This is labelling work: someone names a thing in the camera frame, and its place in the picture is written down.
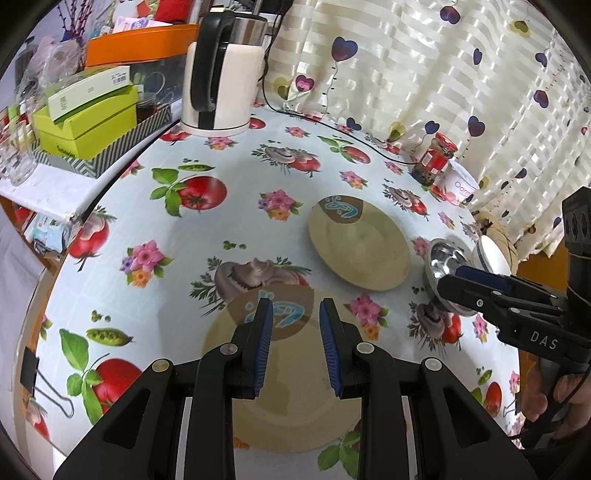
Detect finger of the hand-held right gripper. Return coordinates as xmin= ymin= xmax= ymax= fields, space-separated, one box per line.
xmin=455 ymin=265 xmax=557 ymax=308
xmin=436 ymin=274 xmax=513 ymax=326

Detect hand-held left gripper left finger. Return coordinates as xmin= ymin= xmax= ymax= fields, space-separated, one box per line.
xmin=53 ymin=298 xmax=275 ymax=480

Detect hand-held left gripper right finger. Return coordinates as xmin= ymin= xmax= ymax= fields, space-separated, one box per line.
xmin=320 ymin=298 xmax=539 ymax=480

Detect white ceramic bowl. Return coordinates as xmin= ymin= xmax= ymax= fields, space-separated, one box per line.
xmin=475 ymin=234 xmax=511 ymax=278

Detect stainless steel bowl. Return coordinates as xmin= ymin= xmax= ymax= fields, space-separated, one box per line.
xmin=424 ymin=237 xmax=478 ymax=319

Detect beige plate with blue print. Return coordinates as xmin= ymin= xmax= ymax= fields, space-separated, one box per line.
xmin=201 ymin=286 xmax=365 ymax=455
xmin=308 ymin=195 xmax=411 ymax=291

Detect person's right hand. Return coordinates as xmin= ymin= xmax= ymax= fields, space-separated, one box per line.
xmin=521 ymin=364 xmax=591 ymax=440

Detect burlap bundle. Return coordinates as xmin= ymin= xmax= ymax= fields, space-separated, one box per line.
xmin=480 ymin=222 xmax=520 ymax=274

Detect white yogurt tub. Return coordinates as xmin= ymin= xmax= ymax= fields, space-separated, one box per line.
xmin=441 ymin=161 xmax=481 ymax=206

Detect vegetable-print tablecloth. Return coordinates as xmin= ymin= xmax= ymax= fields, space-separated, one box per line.
xmin=32 ymin=104 xmax=527 ymax=468

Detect red-lidded glass jar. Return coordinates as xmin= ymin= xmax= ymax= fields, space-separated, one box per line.
xmin=412 ymin=133 xmax=458 ymax=186

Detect cream heart-print curtain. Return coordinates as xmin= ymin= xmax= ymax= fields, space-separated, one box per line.
xmin=263 ymin=0 xmax=588 ymax=266

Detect black binder clip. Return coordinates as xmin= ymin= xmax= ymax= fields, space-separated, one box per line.
xmin=21 ymin=348 xmax=75 ymax=419

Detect striped cardboard box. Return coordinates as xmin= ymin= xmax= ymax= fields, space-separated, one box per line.
xmin=32 ymin=105 xmax=181 ymax=179

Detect cream electric kettle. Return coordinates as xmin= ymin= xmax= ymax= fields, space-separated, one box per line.
xmin=179 ymin=11 xmax=269 ymax=137

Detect white shelf board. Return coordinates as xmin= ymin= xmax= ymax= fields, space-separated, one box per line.
xmin=0 ymin=164 xmax=99 ymax=223

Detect lime green box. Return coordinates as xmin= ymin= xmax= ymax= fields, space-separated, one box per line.
xmin=32 ymin=85 xmax=139 ymax=160

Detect white and green box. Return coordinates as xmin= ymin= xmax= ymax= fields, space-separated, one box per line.
xmin=46 ymin=65 xmax=132 ymax=123

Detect clear glass jar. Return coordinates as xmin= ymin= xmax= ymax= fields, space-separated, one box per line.
xmin=0 ymin=122 xmax=38 ymax=186

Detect orange box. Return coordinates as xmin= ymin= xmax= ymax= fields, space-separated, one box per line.
xmin=85 ymin=23 xmax=201 ymax=68

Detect red printed box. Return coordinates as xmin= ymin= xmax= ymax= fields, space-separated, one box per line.
xmin=152 ymin=0 xmax=214 ymax=23

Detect purple decorative branches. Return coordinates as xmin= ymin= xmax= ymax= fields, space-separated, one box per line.
xmin=60 ymin=0 xmax=91 ymax=52

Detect black power cable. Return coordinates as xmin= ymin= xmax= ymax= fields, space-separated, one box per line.
xmin=259 ymin=69 xmax=417 ymax=168

